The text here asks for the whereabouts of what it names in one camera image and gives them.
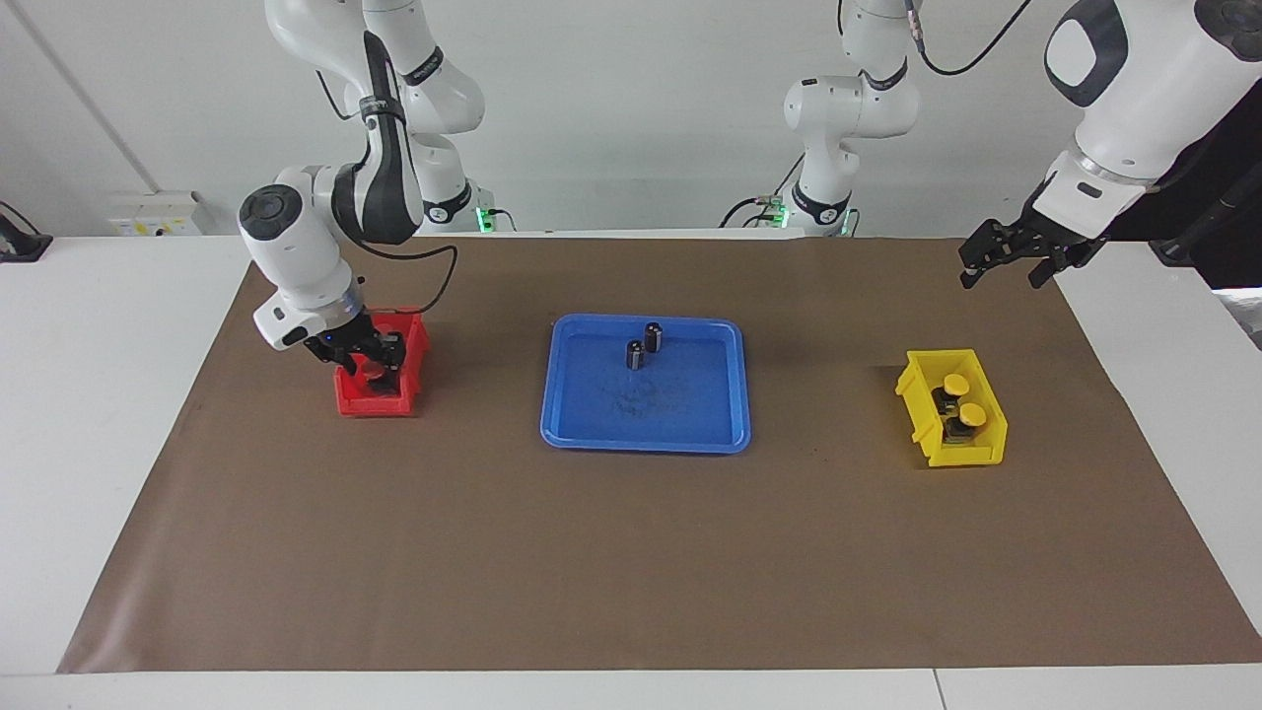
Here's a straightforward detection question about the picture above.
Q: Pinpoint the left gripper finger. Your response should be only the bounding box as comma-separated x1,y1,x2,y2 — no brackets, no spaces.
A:
958,221,1018,291
1028,249,1078,291

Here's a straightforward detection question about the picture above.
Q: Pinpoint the blue plastic tray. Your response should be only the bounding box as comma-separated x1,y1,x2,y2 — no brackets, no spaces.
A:
539,314,752,455

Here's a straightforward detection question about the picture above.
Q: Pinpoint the red plastic parts bin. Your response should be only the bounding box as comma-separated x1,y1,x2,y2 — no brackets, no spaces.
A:
333,307,431,418

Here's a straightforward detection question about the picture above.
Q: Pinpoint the black background panel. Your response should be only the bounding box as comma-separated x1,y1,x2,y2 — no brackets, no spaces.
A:
1109,94,1262,290

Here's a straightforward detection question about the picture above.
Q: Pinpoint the yellow plastic parts bin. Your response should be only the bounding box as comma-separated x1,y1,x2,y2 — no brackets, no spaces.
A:
895,349,1009,468

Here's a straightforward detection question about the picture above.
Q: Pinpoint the brown paper table mat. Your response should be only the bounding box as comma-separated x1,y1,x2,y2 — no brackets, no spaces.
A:
57,235,1262,675

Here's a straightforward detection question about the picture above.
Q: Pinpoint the black desk device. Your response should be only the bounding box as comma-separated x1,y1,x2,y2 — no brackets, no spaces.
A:
0,201,53,263

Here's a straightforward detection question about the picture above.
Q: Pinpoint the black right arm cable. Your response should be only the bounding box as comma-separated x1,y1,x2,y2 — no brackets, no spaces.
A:
314,30,460,319

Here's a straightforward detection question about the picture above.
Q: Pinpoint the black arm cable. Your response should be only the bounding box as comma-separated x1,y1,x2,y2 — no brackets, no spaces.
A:
314,30,460,319
905,0,1034,78

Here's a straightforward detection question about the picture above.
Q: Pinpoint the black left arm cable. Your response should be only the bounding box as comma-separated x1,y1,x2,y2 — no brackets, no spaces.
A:
905,0,1034,78

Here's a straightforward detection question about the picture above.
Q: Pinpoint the white wall socket box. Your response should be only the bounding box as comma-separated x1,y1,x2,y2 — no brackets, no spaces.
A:
106,190,204,238

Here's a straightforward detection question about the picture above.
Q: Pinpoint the black base power cable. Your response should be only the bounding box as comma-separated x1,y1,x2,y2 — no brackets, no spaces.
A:
720,153,806,230

